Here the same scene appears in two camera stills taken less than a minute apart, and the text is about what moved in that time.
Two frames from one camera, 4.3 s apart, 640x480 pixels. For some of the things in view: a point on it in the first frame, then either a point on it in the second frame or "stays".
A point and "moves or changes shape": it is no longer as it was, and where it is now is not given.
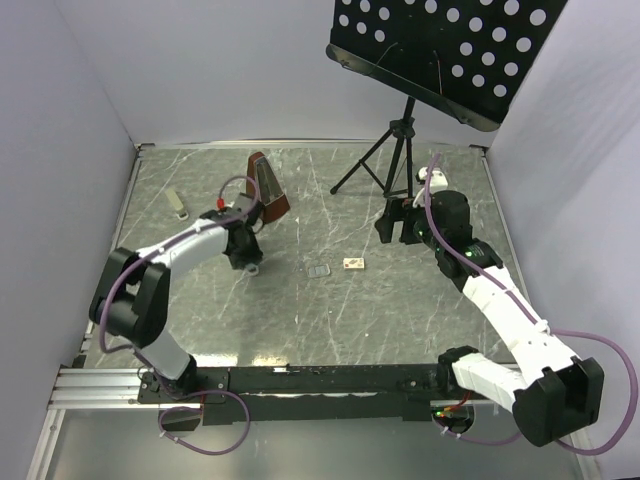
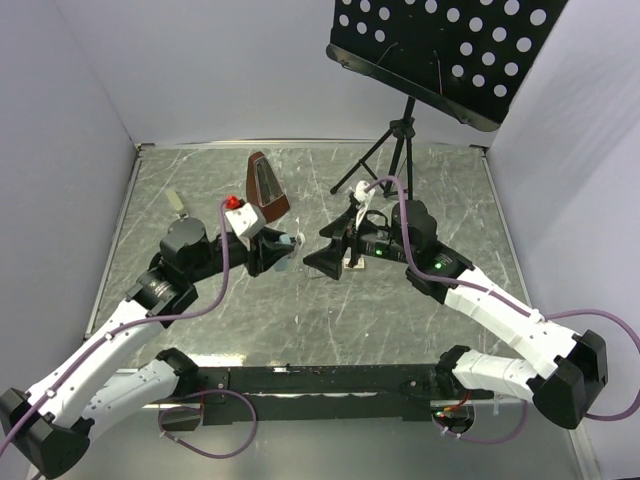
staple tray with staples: [318, 270] stays
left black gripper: [253, 255] to [261, 258]
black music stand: [465, 58] stays
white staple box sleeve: [353, 263] stays
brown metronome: [270, 194] stays
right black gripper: [395, 211] to [329, 259]
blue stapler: [251, 269] moves or changes shape
